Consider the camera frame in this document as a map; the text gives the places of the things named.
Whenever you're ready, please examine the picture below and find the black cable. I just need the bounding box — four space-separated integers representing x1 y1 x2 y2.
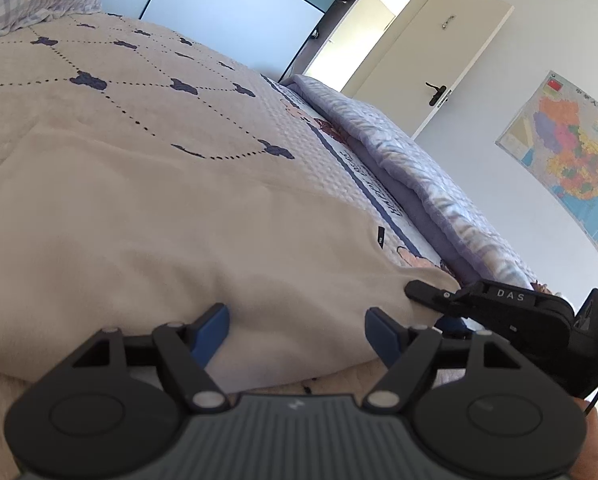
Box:
582 355 598 416

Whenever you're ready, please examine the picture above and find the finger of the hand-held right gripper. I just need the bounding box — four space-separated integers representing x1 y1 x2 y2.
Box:
404 280 464 312
440 315 478 333

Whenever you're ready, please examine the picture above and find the cream door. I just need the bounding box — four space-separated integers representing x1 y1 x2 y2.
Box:
341 0 514 141

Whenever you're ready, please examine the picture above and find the colourful wall map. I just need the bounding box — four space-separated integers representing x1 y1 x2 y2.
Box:
495 70 598 264

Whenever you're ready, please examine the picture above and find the cream printed fleece blanket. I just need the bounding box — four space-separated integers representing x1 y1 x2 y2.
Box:
0 12 540 480

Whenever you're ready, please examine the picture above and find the light purple folded quilt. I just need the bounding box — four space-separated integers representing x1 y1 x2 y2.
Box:
290 74 542 291

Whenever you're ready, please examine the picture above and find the blue panel wardrobe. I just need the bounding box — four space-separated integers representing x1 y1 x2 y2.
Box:
81 0 374 83

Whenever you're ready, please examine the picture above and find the cream garment with black tag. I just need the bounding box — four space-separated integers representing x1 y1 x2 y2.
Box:
0 125 462 396

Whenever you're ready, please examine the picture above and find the black door handle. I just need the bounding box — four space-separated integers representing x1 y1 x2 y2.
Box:
425 81 452 107

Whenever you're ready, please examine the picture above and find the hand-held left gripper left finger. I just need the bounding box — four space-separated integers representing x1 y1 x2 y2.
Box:
49 302 230 411

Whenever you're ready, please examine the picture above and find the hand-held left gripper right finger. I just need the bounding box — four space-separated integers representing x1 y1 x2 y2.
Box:
364 306 544 409

